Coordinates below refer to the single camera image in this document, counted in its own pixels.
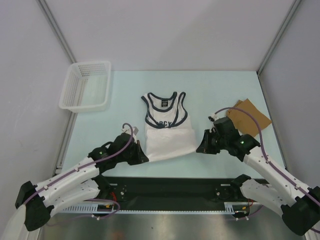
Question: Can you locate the white tank top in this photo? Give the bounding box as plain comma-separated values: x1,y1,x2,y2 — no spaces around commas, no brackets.
141,91,197,162

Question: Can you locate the aluminium corner post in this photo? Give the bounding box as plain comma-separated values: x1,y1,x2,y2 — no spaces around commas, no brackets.
256,0,304,77
36,0,77,64

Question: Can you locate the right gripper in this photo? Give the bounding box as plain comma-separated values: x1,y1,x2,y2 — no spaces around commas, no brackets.
196,129,228,155

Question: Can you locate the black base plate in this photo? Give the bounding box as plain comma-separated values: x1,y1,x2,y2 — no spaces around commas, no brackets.
105,176,253,212

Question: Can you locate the white cable duct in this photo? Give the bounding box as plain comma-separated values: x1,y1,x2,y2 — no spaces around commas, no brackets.
62,202,115,214
224,202,251,214

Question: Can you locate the right aluminium corner post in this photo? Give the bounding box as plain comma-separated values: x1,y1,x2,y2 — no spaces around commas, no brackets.
256,0,304,77

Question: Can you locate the white cable duct right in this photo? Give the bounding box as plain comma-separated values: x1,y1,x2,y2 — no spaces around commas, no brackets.
224,202,251,214

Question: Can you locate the white cable duct left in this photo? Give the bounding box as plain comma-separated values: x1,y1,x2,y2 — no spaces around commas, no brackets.
62,202,115,214

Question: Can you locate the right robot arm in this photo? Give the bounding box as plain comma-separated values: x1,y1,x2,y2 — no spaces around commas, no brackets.
196,116,320,236

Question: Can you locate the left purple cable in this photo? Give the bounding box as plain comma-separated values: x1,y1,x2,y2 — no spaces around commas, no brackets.
23,122,136,222

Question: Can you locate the left aluminium corner post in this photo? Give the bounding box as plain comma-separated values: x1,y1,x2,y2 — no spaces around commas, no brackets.
36,0,77,64

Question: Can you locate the tan tank top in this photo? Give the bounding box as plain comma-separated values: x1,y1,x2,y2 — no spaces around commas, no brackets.
226,99,272,137

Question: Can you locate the white plastic basket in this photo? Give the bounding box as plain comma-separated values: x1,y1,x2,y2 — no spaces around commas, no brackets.
58,60,112,114

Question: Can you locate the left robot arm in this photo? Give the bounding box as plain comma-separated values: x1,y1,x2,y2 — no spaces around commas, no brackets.
15,133,149,232

